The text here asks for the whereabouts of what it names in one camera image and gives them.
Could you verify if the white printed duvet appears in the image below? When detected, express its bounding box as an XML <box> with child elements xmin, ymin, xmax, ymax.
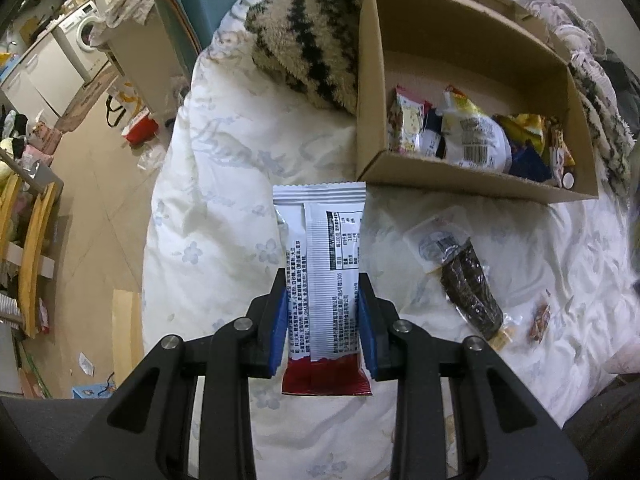
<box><xmin>142</xmin><ymin>25</ymin><xmax>640</xmax><ymax>480</ymax></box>

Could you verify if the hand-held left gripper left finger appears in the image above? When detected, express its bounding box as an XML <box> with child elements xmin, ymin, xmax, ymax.
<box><xmin>80</xmin><ymin>269</ymin><xmax>290</xmax><ymax>480</ymax></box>

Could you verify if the teal chair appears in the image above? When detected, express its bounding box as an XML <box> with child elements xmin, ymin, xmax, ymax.
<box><xmin>140</xmin><ymin>0</ymin><xmax>251</xmax><ymax>56</ymax></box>

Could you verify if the flat cardboard piece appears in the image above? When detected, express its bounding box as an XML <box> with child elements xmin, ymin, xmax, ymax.
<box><xmin>111</xmin><ymin>289</ymin><xmax>146</xmax><ymax>386</ymax></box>

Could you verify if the fuzzy beige black blanket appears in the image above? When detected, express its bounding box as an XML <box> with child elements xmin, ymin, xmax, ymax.
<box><xmin>245</xmin><ymin>0</ymin><xmax>638</xmax><ymax>198</ymax></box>

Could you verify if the white red snack packet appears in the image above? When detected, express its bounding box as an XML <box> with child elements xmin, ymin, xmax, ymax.
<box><xmin>272</xmin><ymin>182</ymin><xmax>375</xmax><ymax>398</ymax></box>

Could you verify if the yellow bag with black handles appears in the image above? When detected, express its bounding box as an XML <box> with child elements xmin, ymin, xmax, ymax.
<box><xmin>104</xmin><ymin>87</ymin><xmax>143</xmax><ymax>128</ymax></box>

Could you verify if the white cabinet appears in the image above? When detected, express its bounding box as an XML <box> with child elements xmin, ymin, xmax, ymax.
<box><xmin>0</xmin><ymin>35</ymin><xmax>86</xmax><ymax>118</ymax></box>

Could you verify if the blue snack packet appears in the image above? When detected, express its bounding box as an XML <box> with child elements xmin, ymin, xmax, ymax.
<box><xmin>509</xmin><ymin>145</ymin><xmax>553</xmax><ymax>181</ymax></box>

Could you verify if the white washing machine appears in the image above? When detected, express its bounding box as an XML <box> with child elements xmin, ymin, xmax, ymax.
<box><xmin>52</xmin><ymin>2</ymin><xmax>111</xmax><ymax>81</ymax></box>

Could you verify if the dark white snack packet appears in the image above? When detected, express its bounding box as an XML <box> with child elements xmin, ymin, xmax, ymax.
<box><xmin>419</xmin><ymin>107</ymin><xmax>448</xmax><ymax>160</ymax></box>

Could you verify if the heap of light cloths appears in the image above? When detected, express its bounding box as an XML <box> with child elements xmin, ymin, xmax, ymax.
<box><xmin>92</xmin><ymin>0</ymin><xmax>158</xmax><ymax>43</ymax></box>

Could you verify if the clear plastic bag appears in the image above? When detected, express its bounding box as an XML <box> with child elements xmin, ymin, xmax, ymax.
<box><xmin>137</xmin><ymin>147</ymin><xmax>168</xmax><ymax>171</ymax></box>

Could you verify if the wooden chair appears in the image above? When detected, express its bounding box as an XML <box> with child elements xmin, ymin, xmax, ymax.
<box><xmin>0</xmin><ymin>160</ymin><xmax>63</xmax><ymax>338</ymax></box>

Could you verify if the cardboard box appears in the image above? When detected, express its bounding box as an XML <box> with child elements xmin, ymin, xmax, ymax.
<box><xmin>355</xmin><ymin>0</ymin><xmax>599</xmax><ymax>204</ymax></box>

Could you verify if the dark cloth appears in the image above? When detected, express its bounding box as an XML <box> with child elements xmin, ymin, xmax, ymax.
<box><xmin>562</xmin><ymin>380</ymin><xmax>640</xmax><ymax>480</ymax></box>

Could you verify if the yellow chip bag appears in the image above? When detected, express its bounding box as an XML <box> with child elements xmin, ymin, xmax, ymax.
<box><xmin>492</xmin><ymin>112</ymin><xmax>548</xmax><ymax>153</ymax></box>

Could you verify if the orange snack packet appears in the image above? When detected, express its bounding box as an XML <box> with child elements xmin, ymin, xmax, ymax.
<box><xmin>547</xmin><ymin>117</ymin><xmax>576</xmax><ymax>168</ymax></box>

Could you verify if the small brown candy packet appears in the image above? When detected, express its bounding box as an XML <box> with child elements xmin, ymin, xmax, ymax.
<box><xmin>529</xmin><ymin>292</ymin><xmax>553</xmax><ymax>345</ymax></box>

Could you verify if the pink printed snack packet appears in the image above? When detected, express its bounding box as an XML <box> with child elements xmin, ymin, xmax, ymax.
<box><xmin>389</xmin><ymin>85</ymin><xmax>432</xmax><ymax>156</ymax></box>

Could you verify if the beige cupboard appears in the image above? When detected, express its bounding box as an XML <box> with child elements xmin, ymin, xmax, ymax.
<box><xmin>107</xmin><ymin>20</ymin><xmax>196</xmax><ymax>126</ymax></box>

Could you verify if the red bag on floor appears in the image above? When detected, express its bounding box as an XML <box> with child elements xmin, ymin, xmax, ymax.
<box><xmin>124</xmin><ymin>112</ymin><xmax>160</xmax><ymax>145</ymax></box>

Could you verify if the brown floor mat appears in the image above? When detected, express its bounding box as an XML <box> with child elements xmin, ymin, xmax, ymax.
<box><xmin>55</xmin><ymin>67</ymin><xmax>123</xmax><ymax>133</ymax></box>

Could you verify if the dark snack in clear packet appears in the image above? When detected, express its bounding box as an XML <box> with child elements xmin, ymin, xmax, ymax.
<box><xmin>404</xmin><ymin>212</ymin><xmax>523</xmax><ymax>351</ymax></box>

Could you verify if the blue flat box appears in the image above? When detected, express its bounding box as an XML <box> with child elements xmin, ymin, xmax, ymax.
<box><xmin>71</xmin><ymin>382</ymin><xmax>118</xmax><ymax>400</ymax></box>

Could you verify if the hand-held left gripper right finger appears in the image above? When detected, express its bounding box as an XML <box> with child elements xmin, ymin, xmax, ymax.
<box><xmin>357</xmin><ymin>272</ymin><xmax>588</xmax><ymax>480</ymax></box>

